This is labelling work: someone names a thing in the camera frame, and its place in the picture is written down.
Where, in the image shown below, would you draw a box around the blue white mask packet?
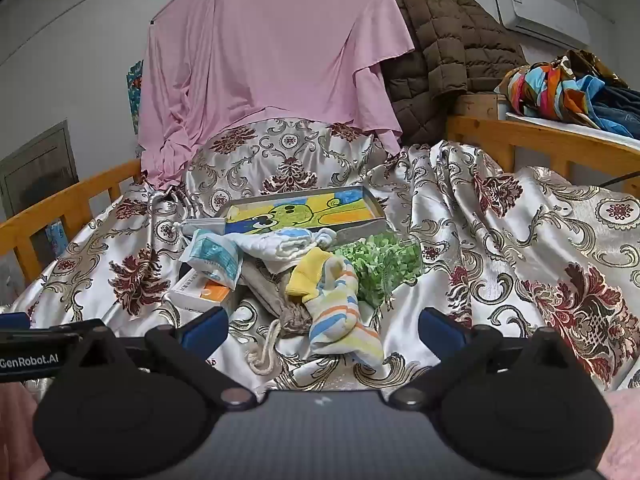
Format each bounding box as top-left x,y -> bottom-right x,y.
179,228 -> 244,291

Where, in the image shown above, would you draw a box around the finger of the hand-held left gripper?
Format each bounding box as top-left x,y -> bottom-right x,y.
0,311 -> 30,332
30,320 -> 103,342

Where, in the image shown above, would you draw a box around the white mattress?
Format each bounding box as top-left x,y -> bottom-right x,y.
505,112 -> 640,153

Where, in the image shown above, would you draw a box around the white air conditioner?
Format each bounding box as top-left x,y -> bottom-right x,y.
494,0 -> 593,46

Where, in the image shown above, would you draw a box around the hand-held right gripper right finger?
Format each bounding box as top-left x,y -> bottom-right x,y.
390,307 -> 576,408

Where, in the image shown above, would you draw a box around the colourful patterned cloth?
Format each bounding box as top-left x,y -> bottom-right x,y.
495,52 -> 631,133

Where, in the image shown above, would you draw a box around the green artificial leaf bunch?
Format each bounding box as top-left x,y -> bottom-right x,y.
332,232 -> 425,311

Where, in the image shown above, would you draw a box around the cartoon print tray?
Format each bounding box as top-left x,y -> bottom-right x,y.
216,185 -> 388,246

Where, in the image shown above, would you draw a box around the pink sheet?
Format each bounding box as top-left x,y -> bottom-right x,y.
137,0 -> 416,186

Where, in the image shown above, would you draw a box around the linen drawstring pouch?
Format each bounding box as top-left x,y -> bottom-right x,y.
235,259 -> 315,377

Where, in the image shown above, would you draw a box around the grey wall panel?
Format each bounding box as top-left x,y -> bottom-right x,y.
0,120 -> 80,221

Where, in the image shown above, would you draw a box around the brown quilted jacket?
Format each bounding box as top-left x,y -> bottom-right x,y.
382,0 -> 528,148

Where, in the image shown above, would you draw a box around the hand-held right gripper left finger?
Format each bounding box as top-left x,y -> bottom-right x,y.
70,306 -> 258,408

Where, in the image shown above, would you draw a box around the white cloth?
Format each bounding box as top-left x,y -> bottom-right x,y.
232,227 -> 338,276

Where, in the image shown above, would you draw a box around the blue wall poster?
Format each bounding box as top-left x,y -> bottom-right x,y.
126,60 -> 147,136

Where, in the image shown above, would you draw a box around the dark blue clothes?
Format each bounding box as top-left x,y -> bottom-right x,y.
592,85 -> 640,138

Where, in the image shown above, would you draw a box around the yellow striped sock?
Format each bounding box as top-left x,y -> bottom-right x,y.
285,249 -> 386,366

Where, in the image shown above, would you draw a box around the white orange box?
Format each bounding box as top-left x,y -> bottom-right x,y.
162,267 -> 238,318

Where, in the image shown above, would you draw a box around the floral satin blanket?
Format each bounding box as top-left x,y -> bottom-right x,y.
0,117 -> 640,396

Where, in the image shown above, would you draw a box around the wooden bed frame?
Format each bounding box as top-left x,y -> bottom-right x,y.
0,92 -> 640,286

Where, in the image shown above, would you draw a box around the pink fleece cloth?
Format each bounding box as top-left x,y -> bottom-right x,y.
597,390 -> 640,480
0,382 -> 51,480

